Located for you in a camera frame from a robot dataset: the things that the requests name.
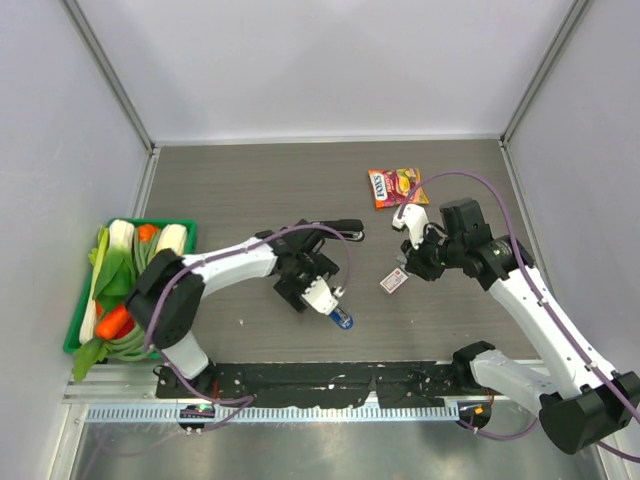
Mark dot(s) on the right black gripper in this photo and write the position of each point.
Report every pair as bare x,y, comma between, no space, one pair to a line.
417,262

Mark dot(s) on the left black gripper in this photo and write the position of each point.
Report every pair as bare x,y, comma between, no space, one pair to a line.
321,267

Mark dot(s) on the slotted cable duct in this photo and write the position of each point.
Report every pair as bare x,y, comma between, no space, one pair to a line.
193,413

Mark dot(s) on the green plastic tray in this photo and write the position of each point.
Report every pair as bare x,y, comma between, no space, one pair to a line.
71,342

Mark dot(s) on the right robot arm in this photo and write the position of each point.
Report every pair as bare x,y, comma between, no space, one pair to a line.
582,398

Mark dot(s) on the small staple box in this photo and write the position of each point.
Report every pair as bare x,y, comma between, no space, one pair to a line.
394,280

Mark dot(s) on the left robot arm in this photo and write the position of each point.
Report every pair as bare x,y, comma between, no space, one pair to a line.
167,294

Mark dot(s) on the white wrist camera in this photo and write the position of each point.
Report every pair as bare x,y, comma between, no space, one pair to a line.
413,219
321,297

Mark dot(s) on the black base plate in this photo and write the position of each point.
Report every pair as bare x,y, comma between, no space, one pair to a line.
335,385

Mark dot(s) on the Fox's candy bag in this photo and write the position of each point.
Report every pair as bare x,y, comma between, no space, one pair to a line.
391,187

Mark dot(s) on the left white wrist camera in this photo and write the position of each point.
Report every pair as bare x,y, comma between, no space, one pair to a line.
321,297

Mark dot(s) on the toy napa cabbage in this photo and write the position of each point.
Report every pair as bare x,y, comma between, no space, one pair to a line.
173,237

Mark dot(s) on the toy bok choy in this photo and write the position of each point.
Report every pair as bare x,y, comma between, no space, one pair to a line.
113,277

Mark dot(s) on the toy green beans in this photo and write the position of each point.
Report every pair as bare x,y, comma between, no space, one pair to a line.
127,343

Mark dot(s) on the toy carrot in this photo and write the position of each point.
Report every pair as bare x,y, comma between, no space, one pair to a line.
115,325

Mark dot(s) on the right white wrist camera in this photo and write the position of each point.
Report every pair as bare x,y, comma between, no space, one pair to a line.
413,219

